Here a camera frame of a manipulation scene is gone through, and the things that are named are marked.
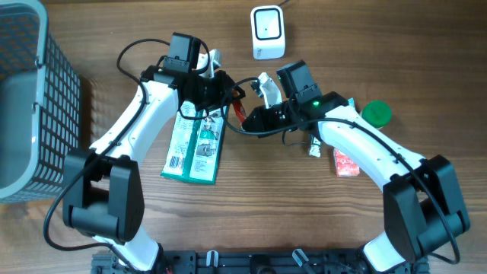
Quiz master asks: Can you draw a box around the red Nescafe sachet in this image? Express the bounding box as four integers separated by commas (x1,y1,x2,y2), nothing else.
232,100,247,125

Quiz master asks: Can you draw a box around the green Axe Brand box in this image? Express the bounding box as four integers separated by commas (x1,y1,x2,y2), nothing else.
308,135,321,158

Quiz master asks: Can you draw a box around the green 3M gloves pack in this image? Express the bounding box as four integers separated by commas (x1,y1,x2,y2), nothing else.
161,102,228,185

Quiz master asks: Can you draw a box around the orange Kleenex tissue pack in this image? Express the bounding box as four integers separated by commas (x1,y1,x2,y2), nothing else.
333,148,360,177

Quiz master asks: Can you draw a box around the green lid jar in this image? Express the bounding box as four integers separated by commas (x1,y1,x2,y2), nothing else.
361,100,393,129

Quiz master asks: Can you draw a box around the mint green wipes pack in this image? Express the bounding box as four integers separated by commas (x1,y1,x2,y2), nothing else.
347,97,360,116

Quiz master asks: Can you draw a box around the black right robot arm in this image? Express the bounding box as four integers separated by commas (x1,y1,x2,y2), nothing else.
242,92,470,272

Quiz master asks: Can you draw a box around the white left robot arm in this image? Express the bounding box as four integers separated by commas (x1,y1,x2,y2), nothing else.
60,65,245,273

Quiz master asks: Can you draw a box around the white barcode scanner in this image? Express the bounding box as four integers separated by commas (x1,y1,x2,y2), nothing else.
250,5,285,60

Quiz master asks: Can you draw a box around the grey plastic mesh basket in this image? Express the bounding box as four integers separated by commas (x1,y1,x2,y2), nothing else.
1,1,82,204

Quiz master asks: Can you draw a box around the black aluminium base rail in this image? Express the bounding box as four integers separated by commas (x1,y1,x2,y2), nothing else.
90,247,431,274

